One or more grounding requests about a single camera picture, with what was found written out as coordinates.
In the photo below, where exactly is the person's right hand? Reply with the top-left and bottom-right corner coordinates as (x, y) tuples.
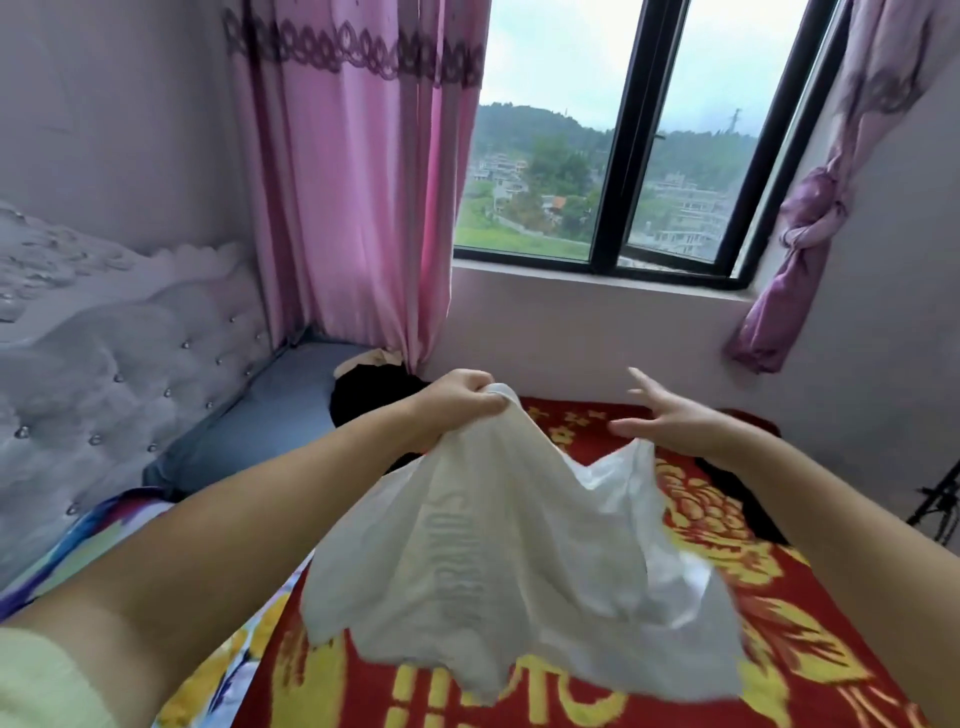
(607, 364), (774, 479)

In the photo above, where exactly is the person's left hand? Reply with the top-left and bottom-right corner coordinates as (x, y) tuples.
(402, 367), (515, 449)

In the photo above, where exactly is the small black garment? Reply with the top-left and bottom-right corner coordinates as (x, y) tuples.
(693, 454), (791, 548)

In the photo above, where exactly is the white long garment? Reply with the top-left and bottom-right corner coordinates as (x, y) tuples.
(297, 382), (747, 707)

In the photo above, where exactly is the person's right forearm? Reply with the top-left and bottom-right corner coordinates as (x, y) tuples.
(735, 432), (960, 728)

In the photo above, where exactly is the person's left forearm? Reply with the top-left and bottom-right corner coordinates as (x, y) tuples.
(0, 405), (452, 728)

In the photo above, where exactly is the white bed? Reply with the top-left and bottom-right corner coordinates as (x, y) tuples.
(0, 202), (939, 728)

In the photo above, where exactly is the grey pillow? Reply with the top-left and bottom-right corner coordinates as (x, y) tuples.
(142, 337), (377, 497)

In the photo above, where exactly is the black framed window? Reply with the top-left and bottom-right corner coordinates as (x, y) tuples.
(453, 0), (854, 293)

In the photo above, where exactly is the red bedsheet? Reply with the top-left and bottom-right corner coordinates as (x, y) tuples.
(228, 394), (935, 728)

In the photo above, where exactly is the wide pink curtain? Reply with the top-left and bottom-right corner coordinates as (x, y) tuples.
(222, 0), (494, 374)

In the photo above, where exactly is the tied pink curtain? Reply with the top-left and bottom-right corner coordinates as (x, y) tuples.
(727, 0), (960, 377)

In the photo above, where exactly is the white tufted headboard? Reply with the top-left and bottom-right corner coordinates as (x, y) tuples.
(0, 202), (276, 584)

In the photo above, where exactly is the colourful patterned pillow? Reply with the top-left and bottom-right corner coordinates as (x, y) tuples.
(0, 487), (309, 728)

